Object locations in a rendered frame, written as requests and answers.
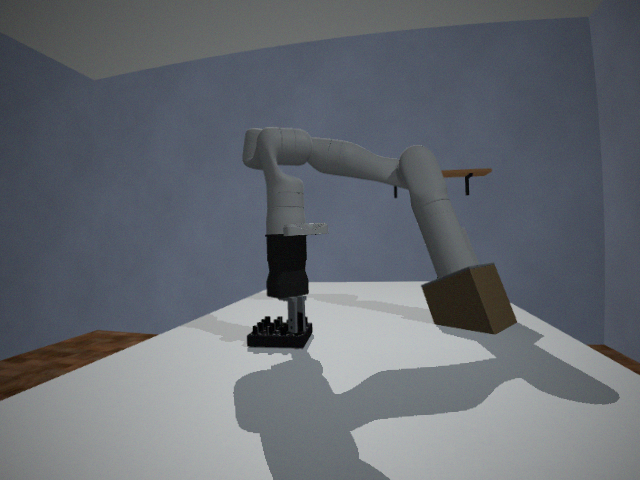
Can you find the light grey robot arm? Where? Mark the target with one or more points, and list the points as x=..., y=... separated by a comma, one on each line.
x=447, y=243

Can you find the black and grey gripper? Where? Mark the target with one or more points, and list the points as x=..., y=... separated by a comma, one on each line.
x=288, y=278

